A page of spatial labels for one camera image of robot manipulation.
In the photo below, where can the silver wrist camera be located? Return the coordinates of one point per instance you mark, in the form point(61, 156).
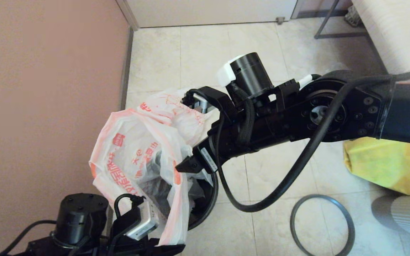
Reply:
point(201, 104)
point(142, 224)

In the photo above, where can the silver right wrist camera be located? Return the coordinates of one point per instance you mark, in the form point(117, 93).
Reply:
point(201, 104)

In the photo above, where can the grey cloth bundle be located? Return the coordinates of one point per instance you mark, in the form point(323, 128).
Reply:
point(351, 17)

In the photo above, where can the white ribbed table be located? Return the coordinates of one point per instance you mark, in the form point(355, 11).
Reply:
point(404, 28)

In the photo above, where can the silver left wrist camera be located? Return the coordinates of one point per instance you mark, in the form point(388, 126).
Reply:
point(142, 224)

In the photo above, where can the black camera bracket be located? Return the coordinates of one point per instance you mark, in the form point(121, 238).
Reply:
point(222, 101)
point(121, 224)

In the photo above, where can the yellow fabric bag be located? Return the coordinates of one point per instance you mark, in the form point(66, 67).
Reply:
point(386, 163)

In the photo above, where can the small metal door stop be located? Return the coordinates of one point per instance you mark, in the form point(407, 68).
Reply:
point(280, 21)

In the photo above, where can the white red-printed trash bag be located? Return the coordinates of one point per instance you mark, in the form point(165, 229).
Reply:
point(176, 106)

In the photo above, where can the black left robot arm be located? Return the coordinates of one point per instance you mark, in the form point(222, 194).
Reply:
point(80, 217)

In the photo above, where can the white door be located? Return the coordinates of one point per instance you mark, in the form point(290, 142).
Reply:
point(208, 10)

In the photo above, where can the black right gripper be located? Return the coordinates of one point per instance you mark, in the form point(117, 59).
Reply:
point(269, 131)

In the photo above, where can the black left camera bracket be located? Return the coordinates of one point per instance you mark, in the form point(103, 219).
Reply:
point(121, 224)

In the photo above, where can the white door frame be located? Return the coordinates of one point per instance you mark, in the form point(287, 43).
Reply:
point(128, 16)

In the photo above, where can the black round trash bin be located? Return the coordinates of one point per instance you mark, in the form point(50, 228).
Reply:
point(205, 206)

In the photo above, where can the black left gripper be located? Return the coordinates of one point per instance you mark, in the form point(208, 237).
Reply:
point(137, 249)

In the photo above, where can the dark metal table frame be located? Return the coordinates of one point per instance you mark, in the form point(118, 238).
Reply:
point(340, 35)

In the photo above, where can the black right camera bracket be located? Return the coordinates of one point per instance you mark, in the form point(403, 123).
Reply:
point(222, 101)

